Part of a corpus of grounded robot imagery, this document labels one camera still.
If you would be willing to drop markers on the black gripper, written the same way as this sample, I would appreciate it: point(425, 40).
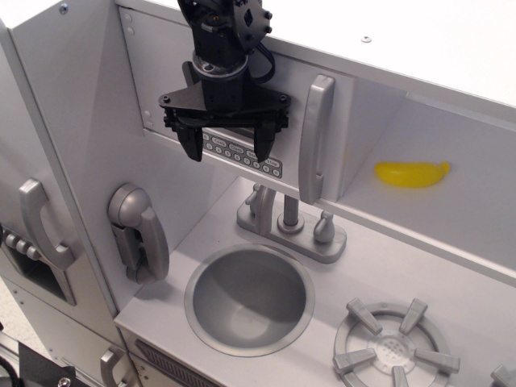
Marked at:
point(237, 103)

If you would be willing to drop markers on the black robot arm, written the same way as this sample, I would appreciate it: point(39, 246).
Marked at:
point(225, 34)

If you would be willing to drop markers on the grey toy faucet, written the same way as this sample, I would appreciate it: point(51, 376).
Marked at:
point(316, 237)

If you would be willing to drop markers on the round metal sink bowl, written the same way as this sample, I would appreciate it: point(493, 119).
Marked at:
point(249, 300)

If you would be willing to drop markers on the yellow toy banana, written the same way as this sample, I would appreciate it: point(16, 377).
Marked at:
point(411, 174)

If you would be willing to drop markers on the white toy kitchen cabinet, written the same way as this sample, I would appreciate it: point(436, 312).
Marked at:
point(435, 81)

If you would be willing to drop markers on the black oven vent panel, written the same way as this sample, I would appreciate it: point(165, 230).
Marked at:
point(174, 369)

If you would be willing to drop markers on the grey ice dispenser panel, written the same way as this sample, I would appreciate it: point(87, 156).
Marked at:
point(28, 263)

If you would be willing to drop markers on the grey toy stove burner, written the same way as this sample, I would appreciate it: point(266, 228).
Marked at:
point(386, 344)

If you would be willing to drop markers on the grey toy wall phone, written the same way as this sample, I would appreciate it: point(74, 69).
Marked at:
point(139, 235)

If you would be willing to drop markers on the grey lower door handle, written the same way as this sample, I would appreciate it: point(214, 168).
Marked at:
point(108, 362)

